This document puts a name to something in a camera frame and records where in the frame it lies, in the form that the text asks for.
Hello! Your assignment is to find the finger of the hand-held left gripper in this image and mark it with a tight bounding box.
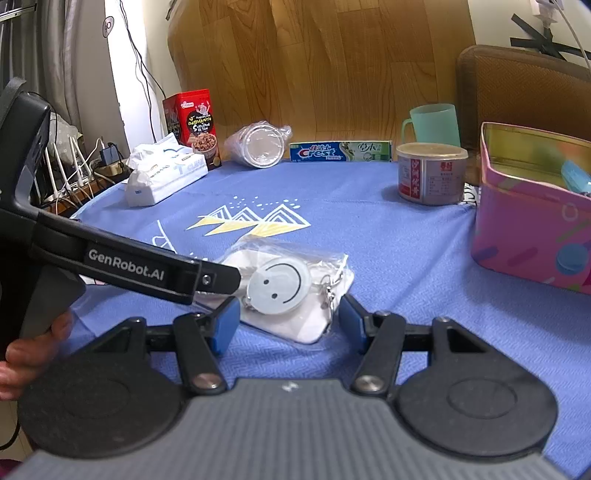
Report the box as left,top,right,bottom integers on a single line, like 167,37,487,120
193,260,244,296

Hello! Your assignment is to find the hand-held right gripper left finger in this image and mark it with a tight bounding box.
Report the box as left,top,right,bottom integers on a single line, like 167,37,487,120
93,296,242,395

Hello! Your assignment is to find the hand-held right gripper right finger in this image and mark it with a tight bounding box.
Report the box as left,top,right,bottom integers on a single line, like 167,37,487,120
338,293,486,395

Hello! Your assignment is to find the smiley keychain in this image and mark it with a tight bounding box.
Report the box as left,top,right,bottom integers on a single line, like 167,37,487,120
220,237,356,345

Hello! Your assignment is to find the pink tin box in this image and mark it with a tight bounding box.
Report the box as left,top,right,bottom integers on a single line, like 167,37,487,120
471,121,591,296

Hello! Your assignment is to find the blue cylinder container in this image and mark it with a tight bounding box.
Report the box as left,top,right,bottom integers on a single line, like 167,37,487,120
560,158,591,198

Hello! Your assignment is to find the person's left hand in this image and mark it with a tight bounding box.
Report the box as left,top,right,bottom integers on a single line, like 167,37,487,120
0,308,75,402

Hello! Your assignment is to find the white router with antennas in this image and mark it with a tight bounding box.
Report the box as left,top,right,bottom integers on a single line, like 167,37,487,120
41,137,96,206

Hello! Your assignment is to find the power strip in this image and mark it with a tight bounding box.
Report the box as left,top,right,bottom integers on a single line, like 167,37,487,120
93,158,131,184

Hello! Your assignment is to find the blue printed tablecloth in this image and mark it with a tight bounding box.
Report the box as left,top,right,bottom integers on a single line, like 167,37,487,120
69,158,591,480

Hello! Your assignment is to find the black charger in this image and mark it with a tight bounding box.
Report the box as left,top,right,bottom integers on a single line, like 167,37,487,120
98,142,124,166

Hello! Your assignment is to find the white tissue pack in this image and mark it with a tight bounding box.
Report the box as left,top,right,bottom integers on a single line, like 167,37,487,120
124,132,209,208

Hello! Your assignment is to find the stack of clear plastic cups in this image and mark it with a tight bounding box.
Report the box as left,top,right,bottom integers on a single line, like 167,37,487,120
224,121,293,169

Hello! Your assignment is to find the red snack box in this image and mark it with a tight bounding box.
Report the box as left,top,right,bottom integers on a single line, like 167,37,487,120
162,89,223,172

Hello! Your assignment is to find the round can with red label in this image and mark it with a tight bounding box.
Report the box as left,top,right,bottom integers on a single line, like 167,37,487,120
396,142,469,206

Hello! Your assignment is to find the toothpaste box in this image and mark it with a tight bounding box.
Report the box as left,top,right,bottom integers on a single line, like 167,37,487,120
289,140,393,163

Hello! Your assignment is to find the grey curtain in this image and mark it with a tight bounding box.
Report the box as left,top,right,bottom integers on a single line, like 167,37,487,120
0,0,110,155

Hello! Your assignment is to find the green plastic cup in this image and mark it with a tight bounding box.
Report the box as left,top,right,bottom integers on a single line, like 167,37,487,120
401,103,461,149

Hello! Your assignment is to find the wooden panel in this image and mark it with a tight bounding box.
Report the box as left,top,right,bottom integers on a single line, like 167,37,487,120
167,0,472,160

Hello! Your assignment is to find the brown chair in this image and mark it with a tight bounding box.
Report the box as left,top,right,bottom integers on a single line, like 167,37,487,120
456,44,591,188

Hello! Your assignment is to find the black cable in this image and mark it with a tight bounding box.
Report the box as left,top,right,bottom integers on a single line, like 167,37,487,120
118,0,161,145

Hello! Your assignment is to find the black tape on wall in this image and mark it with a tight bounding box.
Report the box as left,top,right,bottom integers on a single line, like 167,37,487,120
509,13,591,62

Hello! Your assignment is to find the white cable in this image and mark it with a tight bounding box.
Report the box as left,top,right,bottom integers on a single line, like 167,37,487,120
560,0,591,54

